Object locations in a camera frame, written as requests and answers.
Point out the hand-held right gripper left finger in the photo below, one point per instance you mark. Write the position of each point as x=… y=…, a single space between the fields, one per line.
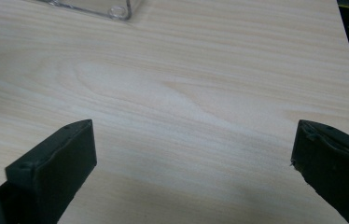
x=54 y=171

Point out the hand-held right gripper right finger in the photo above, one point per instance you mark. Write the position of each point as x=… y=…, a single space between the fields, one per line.
x=337 y=165

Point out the clear plastic container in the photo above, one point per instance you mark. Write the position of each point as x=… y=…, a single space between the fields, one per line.
x=101 y=7

